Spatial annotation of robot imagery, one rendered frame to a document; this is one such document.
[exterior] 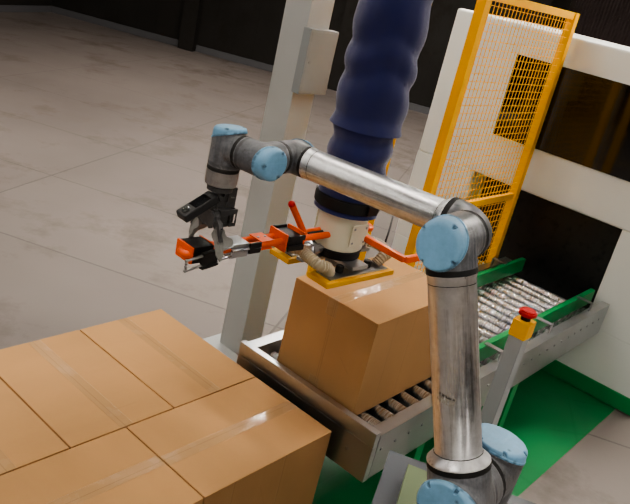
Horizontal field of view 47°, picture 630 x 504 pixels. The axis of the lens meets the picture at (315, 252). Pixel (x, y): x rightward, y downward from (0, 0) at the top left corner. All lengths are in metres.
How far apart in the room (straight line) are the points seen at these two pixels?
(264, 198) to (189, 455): 1.64
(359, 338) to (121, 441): 0.88
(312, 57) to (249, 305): 1.32
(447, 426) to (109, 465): 1.10
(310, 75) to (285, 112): 0.21
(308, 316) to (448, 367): 1.18
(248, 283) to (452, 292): 2.34
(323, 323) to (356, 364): 0.20
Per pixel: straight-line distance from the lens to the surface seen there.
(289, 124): 3.57
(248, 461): 2.46
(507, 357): 2.91
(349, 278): 2.42
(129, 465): 2.38
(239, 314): 3.96
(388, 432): 2.69
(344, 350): 2.70
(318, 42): 3.50
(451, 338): 1.65
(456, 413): 1.71
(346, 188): 1.89
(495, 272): 4.42
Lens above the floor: 2.06
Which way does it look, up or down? 21 degrees down
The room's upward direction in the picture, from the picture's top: 13 degrees clockwise
